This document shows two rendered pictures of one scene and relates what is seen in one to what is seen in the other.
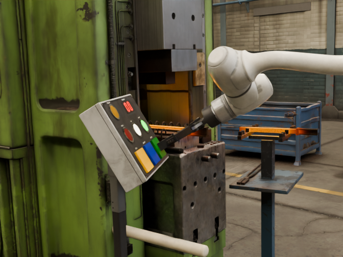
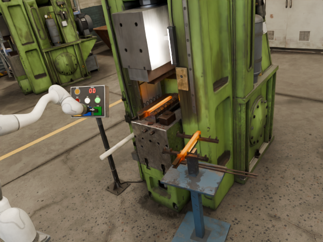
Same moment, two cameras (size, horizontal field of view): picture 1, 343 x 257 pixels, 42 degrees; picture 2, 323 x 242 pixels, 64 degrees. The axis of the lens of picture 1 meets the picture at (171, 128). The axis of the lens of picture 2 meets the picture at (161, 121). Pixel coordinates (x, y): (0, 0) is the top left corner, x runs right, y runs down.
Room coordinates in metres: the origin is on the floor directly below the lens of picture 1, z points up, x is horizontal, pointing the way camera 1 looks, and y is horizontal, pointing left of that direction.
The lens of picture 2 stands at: (2.32, -1.98, 1.91)
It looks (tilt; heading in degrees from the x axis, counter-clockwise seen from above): 28 degrees down; 95
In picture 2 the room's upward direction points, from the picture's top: 9 degrees counter-clockwise
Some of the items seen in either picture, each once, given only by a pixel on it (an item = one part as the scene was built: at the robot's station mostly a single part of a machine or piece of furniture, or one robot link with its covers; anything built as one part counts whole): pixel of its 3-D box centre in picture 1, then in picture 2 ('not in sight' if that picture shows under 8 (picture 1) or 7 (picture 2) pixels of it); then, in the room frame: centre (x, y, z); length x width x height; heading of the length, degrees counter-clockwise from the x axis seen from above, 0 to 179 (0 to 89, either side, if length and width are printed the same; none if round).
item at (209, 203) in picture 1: (158, 186); (170, 132); (2.20, 0.07, 0.69); 0.56 x 0.38 x 0.45; 54
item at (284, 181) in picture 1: (268, 179); (193, 175); (2.36, -0.51, 0.67); 0.40 x 0.30 x 0.02; 152
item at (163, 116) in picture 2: (197, 135); (167, 118); (2.20, -0.13, 0.95); 0.12 x 0.08 x 0.06; 54
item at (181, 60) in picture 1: (148, 61); (155, 66); (2.15, 0.10, 1.32); 0.42 x 0.20 x 0.10; 54
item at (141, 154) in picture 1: (143, 160); not in sight; (1.40, 0.09, 1.01); 0.07 x 0.05 x 0.07; 169
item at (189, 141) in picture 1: (151, 136); (161, 106); (2.15, 0.10, 0.96); 0.42 x 0.20 x 0.09; 54
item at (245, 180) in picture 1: (256, 170); (214, 168); (2.51, -0.48, 0.68); 0.60 x 0.04 x 0.01; 154
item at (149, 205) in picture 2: not in sight; (159, 203); (1.99, -0.11, 0.01); 0.58 x 0.39 x 0.01; 144
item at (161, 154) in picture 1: (157, 148); (97, 111); (1.60, 0.05, 1.01); 0.07 x 0.05 x 0.07; 169
